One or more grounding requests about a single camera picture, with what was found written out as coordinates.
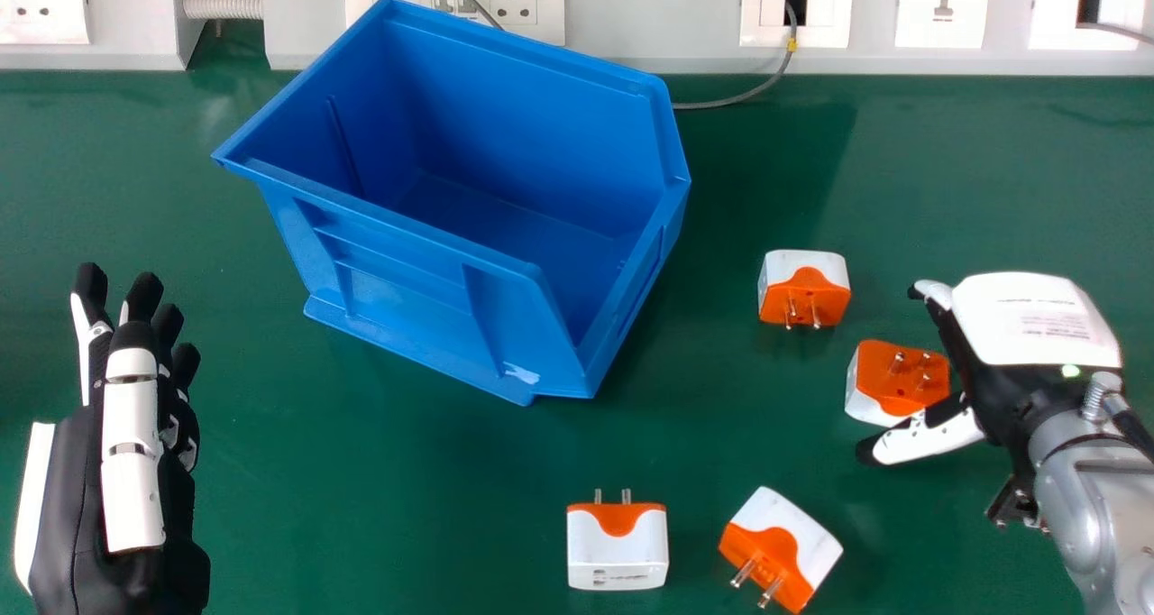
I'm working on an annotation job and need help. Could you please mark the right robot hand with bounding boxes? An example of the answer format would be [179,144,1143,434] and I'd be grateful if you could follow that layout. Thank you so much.
[855,271,1124,467]

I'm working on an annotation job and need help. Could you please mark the blue plastic bin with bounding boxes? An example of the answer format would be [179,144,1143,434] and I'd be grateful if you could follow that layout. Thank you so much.
[212,0,692,408]

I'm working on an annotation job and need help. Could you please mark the grey cable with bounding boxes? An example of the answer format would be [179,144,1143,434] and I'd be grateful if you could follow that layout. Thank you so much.
[672,2,800,111]

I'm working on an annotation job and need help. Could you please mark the white corrugated conduit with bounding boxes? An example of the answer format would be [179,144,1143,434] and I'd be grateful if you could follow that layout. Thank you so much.
[182,0,264,21]

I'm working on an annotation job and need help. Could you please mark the white-and-orange plug adapter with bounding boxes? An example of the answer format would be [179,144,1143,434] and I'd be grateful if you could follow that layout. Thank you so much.
[718,486,845,615]
[757,250,852,330]
[845,339,952,427]
[566,488,670,592]

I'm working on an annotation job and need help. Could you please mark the white wall socket plate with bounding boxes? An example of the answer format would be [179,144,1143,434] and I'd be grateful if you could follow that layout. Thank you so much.
[739,0,854,49]
[343,0,566,46]
[1028,0,1147,52]
[0,0,91,45]
[894,0,991,50]

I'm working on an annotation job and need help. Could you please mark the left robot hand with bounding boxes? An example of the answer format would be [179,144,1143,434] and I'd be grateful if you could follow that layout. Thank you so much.
[13,262,212,615]

